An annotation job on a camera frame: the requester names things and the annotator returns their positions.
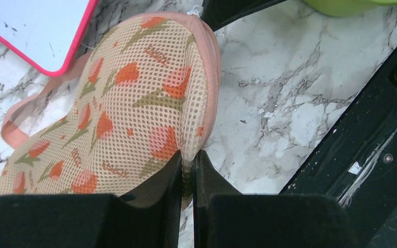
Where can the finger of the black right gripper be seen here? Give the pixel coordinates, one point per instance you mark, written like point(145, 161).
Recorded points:
point(220, 13)

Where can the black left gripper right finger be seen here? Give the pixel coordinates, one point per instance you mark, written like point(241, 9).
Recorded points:
point(224, 217)

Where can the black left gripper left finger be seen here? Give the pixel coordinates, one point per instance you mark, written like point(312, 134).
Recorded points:
point(147, 216)

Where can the white zipper pull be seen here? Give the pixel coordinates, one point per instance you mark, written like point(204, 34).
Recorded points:
point(196, 10)

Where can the floral mesh laundry bag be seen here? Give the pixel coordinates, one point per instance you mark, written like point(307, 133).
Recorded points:
point(147, 90)

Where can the green plastic tray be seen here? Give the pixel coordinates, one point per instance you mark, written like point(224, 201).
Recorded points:
point(345, 8)

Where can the pink framed whiteboard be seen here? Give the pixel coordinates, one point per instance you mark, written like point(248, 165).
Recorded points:
point(45, 33)

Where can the black mounting rail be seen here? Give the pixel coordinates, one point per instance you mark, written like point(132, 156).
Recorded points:
point(356, 162)

